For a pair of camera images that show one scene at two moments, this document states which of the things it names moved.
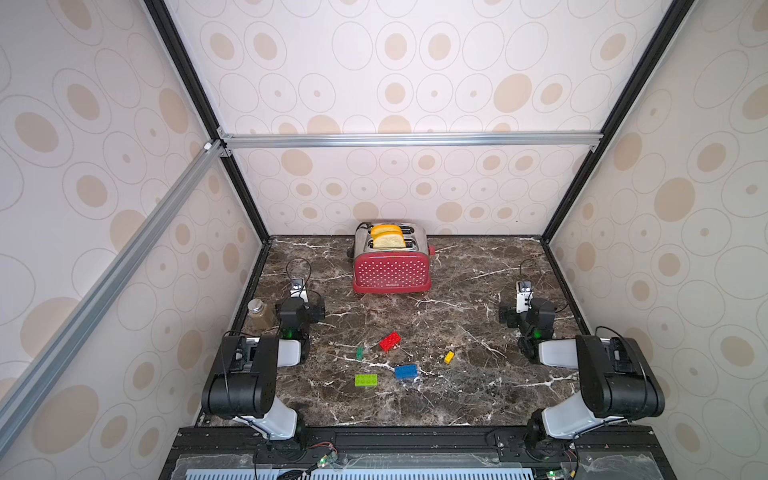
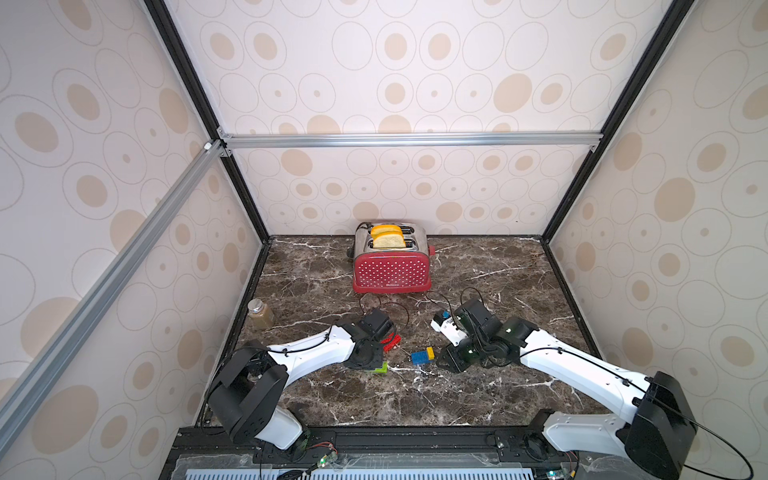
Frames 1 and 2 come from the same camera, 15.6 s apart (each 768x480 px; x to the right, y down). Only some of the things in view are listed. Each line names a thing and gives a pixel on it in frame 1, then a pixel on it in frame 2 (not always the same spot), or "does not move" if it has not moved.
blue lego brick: (406, 371) to (420, 357)
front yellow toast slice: (388, 241) does not move
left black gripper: (311, 308) to (377, 362)
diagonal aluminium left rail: (42, 372) does not move
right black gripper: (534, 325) to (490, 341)
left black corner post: (166, 26) does not move
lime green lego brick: (366, 380) to (383, 369)
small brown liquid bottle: (260, 316) does not move
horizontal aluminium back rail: (407, 139) does not move
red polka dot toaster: (391, 257) does not move
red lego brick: (390, 341) does not move
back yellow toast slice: (386, 227) does not move
